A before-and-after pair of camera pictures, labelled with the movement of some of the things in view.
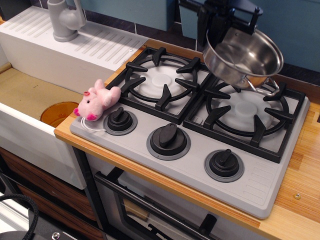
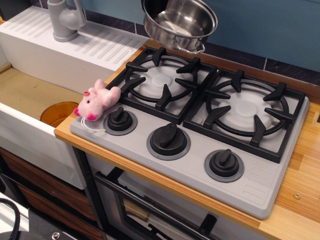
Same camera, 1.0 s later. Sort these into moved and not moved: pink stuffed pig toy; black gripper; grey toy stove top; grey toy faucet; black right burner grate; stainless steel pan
Moved: black gripper; stainless steel pan
Not moved: pink stuffed pig toy; grey toy stove top; black right burner grate; grey toy faucet
